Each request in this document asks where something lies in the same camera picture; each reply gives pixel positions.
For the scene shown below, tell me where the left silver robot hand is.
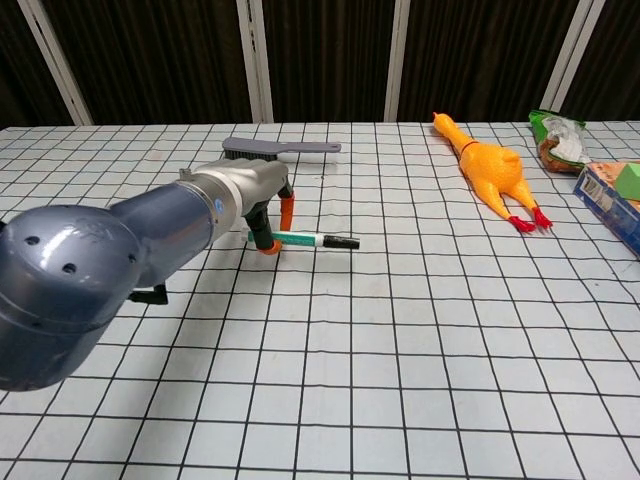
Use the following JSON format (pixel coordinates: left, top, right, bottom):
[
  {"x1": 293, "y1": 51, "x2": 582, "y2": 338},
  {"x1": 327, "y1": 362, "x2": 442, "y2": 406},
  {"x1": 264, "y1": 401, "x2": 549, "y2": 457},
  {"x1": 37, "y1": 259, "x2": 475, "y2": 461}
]
[{"x1": 192, "y1": 158, "x2": 297, "y2": 256}]

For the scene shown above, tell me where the white green marker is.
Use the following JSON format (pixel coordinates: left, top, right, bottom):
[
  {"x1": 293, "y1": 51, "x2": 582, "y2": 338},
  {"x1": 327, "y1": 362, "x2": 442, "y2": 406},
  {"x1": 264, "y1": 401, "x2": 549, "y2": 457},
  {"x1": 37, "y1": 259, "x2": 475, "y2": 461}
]
[{"x1": 243, "y1": 228, "x2": 327, "y2": 249}]

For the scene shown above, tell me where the small black cap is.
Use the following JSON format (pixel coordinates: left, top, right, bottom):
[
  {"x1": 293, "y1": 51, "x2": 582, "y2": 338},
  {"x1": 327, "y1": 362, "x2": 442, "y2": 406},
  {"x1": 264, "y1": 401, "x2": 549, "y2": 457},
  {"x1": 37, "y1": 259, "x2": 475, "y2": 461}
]
[{"x1": 322, "y1": 232, "x2": 362, "y2": 252}]

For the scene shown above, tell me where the grey plastic brush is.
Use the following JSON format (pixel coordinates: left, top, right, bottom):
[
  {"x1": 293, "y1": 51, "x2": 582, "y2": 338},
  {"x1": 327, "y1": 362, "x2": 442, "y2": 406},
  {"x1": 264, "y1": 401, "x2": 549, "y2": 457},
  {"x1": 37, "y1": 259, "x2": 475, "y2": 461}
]
[{"x1": 221, "y1": 137, "x2": 343, "y2": 163}]

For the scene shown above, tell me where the white checkered tablecloth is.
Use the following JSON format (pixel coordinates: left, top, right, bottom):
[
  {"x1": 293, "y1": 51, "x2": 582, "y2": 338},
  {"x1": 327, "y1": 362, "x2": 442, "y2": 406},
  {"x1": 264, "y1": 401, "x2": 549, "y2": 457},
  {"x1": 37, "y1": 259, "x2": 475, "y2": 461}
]
[{"x1": 0, "y1": 119, "x2": 640, "y2": 480}]

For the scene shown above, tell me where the yellow rubber chicken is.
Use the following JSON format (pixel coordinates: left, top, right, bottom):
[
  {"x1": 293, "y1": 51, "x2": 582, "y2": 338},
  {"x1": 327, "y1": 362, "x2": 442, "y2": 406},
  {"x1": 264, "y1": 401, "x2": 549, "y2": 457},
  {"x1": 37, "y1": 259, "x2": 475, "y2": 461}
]
[{"x1": 432, "y1": 112, "x2": 554, "y2": 233}]

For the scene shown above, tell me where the green snack bag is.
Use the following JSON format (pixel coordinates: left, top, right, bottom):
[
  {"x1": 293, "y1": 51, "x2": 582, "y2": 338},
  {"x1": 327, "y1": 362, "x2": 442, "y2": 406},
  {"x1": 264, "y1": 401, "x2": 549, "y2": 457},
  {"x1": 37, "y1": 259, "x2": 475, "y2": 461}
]
[{"x1": 528, "y1": 109, "x2": 595, "y2": 175}]

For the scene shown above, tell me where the orange blue biscuit box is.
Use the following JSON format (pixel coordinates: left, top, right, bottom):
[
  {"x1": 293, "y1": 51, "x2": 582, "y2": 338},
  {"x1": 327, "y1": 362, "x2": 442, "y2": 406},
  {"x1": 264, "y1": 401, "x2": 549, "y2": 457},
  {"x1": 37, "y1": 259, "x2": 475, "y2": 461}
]
[{"x1": 572, "y1": 160, "x2": 640, "y2": 262}]

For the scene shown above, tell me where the green cube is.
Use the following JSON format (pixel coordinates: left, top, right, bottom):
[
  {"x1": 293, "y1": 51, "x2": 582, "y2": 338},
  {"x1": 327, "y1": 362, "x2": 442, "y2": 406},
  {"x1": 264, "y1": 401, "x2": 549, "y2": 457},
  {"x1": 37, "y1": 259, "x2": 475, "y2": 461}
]
[{"x1": 615, "y1": 161, "x2": 640, "y2": 202}]

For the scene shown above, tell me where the grey aluminium frame post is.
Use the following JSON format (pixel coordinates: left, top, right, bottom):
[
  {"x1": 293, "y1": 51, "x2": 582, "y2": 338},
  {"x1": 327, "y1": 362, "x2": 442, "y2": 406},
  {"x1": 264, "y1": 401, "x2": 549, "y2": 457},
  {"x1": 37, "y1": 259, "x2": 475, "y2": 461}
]
[
  {"x1": 234, "y1": 0, "x2": 275, "y2": 124},
  {"x1": 16, "y1": 0, "x2": 95, "y2": 126},
  {"x1": 383, "y1": 0, "x2": 412, "y2": 123},
  {"x1": 538, "y1": 0, "x2": 607, "y2": 114}
]

